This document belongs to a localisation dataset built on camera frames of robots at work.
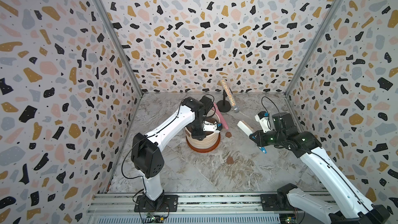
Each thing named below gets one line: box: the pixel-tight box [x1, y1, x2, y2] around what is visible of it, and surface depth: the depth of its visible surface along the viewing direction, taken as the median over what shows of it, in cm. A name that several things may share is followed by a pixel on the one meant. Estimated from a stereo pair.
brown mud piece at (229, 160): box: [226, 156, 235, 165], surface depth 90 cm
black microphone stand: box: [216, 89, 232, 113], surface depth 112 cm
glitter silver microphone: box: [220, 78, 240, 114], surface depth 99 cm
